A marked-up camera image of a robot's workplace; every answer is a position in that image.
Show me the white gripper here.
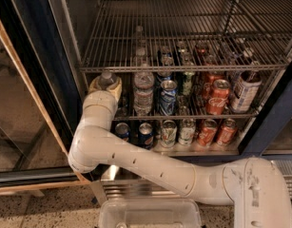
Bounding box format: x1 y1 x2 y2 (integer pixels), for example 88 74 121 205
83 77 122 115

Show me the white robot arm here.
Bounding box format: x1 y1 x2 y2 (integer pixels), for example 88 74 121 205
68 81 292 228

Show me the front clear water bottle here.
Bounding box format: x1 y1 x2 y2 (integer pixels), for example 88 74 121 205
131 47 155 116

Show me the blue Pepsi can middle shelf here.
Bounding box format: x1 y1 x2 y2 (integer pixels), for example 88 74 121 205
159 80 177 116

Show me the glass fridge door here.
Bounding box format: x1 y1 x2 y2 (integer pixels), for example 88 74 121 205
0 0 92 194

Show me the green soda can middle shelf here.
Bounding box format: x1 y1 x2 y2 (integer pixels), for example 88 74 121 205
181 70 195 96

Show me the stainless fridge base grille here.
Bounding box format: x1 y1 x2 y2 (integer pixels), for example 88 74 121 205
100 160 292 200

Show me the white labelled coffee bottle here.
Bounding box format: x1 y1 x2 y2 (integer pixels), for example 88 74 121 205
230 70 262 113

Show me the left Pepsi can bottom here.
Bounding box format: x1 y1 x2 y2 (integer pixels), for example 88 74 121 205
115 123 130 142

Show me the pepsi can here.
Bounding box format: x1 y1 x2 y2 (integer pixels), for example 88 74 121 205
115 123 130 142
138 123 153 149

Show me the right Pepsi can bottom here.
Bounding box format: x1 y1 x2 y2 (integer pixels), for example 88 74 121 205
138 123 153 149

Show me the left white-green can bottom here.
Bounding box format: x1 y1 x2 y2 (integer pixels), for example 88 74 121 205
161 120 177 148

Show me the white-green can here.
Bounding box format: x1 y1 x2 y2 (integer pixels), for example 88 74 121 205
178 119 196 145
161 120 177 148

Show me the right white-green can bottom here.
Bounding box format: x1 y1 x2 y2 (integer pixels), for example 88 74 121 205
178 119 196 145

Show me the rear red Coca-Cola can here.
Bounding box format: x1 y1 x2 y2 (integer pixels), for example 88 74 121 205
201 55 225 101

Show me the red coca-cola can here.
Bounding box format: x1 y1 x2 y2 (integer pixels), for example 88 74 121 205
205 79 230 115
201 55 225 101

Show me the front red Coca-Cola can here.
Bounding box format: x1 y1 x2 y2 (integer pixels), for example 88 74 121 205
205 79 230 115

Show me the left red can bottom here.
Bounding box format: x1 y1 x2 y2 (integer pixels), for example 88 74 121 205
197 119 218 146

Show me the clear plastic bin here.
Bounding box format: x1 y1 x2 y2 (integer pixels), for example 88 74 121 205
98 199 202 228

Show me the right red can bottom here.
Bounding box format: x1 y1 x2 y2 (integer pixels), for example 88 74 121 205
216 118 238 146

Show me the middle wire fridge shelf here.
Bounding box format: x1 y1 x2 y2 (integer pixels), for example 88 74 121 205
93 79 263 122

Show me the wire fridge shelf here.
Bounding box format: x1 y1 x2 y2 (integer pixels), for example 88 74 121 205
93 79 263 122
80 0 292 73

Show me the upper wire fridge shelf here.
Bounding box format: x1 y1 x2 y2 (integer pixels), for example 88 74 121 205
80 0 292 73

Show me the dark blue fridge frame post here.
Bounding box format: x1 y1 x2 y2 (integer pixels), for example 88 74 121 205
239 61 292 157

